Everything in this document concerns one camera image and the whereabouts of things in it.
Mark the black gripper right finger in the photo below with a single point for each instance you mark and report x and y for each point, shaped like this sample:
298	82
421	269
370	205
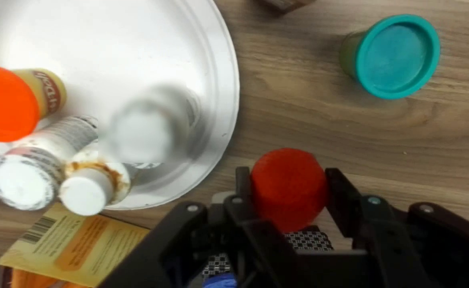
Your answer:
421	246

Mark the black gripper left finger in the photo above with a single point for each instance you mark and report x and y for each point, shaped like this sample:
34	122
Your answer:
180	246

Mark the orange plush ball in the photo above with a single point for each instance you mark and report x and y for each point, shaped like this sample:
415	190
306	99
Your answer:
290	187

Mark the small white pill bottle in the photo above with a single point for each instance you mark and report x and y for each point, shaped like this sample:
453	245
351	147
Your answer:
154	123

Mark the green label pill bottle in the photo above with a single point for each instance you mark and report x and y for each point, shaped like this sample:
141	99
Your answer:
95	178

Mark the blue label white bottle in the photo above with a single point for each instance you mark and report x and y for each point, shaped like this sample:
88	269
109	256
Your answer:
32	170

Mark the orange lid yellow tub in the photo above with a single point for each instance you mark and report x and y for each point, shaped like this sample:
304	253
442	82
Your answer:
26	98

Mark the white paper plate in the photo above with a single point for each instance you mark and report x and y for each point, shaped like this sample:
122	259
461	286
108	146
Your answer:
109	50

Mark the blue folded cloth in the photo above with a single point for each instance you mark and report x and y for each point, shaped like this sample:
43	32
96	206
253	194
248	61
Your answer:
224	280

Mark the yellow open cardboard box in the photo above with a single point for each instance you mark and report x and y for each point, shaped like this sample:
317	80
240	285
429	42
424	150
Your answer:
82	250

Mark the teal lid green tub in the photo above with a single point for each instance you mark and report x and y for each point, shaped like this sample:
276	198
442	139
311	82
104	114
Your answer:
394	58

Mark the orange lid spice jar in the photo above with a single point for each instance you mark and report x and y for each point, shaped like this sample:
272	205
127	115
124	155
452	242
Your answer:
285	5

